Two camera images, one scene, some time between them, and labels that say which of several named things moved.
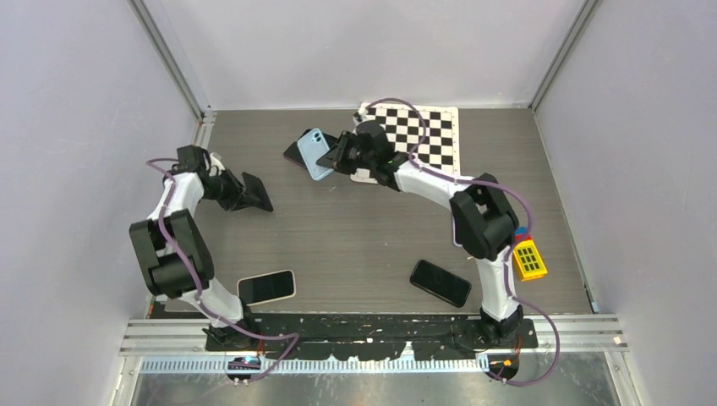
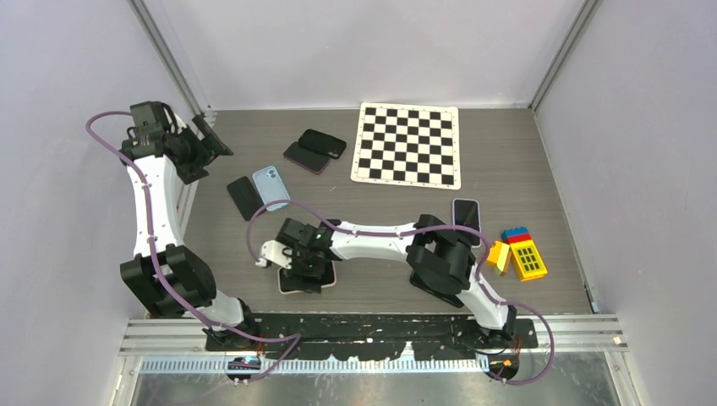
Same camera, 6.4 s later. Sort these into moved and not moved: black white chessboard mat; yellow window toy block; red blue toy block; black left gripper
Moved: black left gripper
Not moved: red blue toy block; yellow window toy block; black white chessboard mat
